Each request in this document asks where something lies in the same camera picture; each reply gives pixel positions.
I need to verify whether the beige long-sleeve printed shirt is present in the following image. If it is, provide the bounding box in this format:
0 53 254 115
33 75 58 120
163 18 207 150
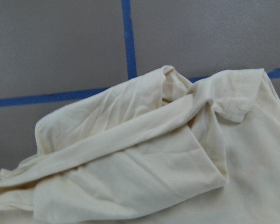
0 66 280 224

